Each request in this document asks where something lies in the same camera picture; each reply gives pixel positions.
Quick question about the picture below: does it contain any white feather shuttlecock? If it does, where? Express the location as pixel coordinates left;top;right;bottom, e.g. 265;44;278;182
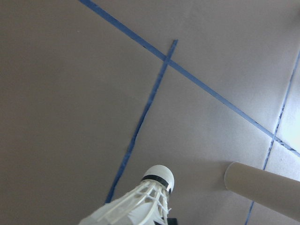
79;165;176;225

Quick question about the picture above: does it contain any brown cardboard tube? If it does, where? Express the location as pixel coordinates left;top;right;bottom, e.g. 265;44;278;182
223;161;300;224

